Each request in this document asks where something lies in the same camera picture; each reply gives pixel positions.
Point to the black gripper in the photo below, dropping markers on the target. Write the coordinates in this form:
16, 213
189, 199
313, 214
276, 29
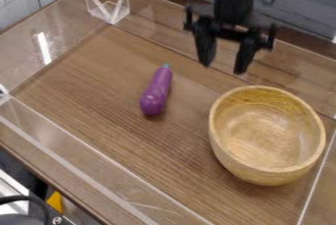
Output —
208, 29

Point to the purple toy eggplant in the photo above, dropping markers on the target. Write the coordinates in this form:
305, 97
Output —
154, 96

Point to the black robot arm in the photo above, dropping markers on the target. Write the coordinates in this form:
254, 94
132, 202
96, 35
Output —
229, 19

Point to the light wooden bowl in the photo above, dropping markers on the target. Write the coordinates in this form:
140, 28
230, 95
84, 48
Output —
266, 135

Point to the yellow tag under table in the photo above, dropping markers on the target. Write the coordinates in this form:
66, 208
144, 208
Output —
54, 201

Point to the clear acrylic corner bracket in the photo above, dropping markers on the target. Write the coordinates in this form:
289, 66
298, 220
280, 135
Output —
108, 11

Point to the clear acrylic enclosure wall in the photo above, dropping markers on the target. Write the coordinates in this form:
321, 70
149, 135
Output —
136, 169

